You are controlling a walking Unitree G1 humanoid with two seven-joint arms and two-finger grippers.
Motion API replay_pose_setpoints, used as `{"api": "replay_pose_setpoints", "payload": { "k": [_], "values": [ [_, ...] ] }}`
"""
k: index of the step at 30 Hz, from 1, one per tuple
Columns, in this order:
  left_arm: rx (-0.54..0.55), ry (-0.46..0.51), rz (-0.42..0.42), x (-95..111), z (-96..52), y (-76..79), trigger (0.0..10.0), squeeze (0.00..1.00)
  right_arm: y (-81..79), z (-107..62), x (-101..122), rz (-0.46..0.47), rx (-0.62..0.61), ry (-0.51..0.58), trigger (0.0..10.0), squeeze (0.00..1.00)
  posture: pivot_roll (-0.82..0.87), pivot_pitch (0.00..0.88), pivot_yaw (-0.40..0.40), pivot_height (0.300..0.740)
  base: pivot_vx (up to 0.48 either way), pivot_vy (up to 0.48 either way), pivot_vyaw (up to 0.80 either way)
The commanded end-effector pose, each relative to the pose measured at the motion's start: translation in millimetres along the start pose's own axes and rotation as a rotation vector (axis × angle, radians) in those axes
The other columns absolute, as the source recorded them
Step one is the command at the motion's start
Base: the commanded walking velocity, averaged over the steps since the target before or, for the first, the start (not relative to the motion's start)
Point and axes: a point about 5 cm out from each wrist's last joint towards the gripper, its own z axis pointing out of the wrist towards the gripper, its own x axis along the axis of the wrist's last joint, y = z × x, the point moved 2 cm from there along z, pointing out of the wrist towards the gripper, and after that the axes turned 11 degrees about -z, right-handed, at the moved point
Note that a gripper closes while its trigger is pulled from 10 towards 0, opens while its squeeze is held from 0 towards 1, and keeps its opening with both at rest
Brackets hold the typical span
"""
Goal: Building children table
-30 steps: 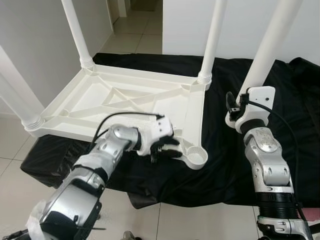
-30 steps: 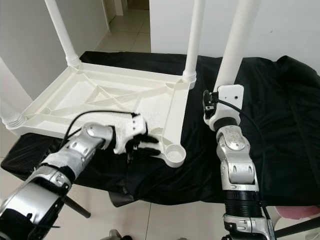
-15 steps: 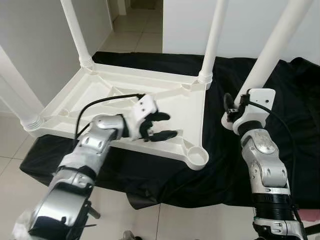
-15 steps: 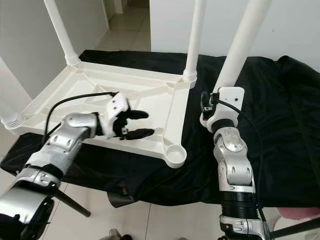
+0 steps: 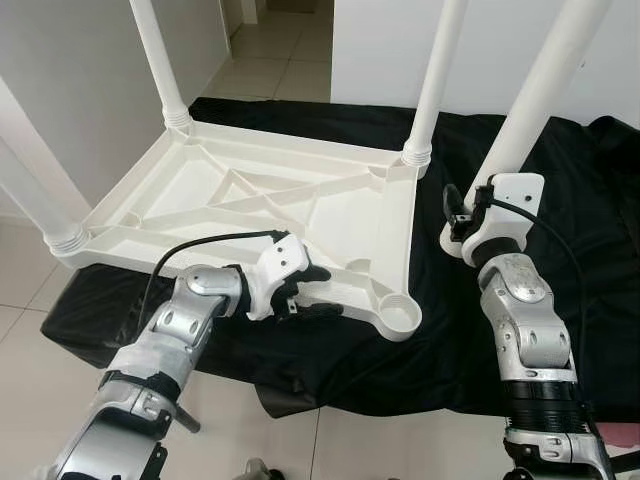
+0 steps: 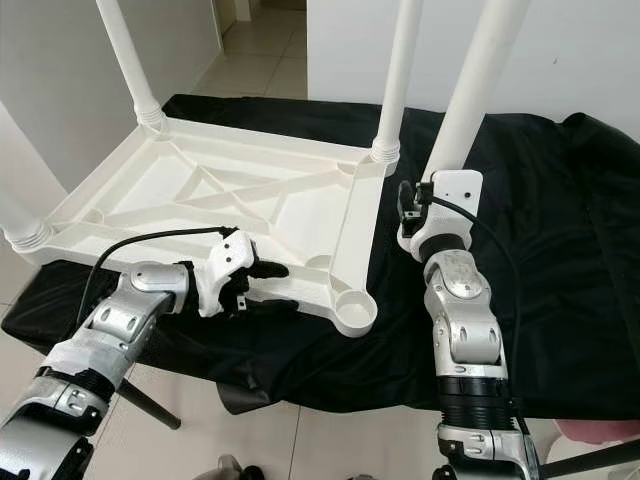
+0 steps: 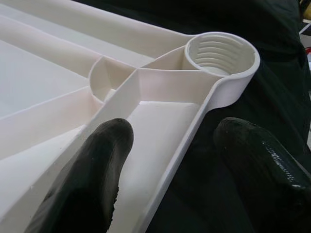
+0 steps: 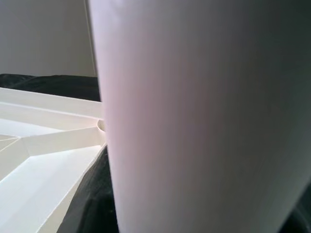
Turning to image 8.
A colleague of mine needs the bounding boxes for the white plastic table leg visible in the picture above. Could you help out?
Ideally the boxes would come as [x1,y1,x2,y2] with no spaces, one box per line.
[86,0,311,233]

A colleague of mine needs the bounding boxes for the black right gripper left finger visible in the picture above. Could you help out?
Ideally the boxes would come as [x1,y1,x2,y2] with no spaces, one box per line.
[60,143,120,233]

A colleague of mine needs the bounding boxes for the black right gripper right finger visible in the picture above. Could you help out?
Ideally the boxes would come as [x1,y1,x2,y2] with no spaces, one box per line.
[288,186,311,233]

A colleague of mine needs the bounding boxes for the white plastic table top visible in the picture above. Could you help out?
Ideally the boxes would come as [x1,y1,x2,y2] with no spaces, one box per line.
[0,86,109,233]

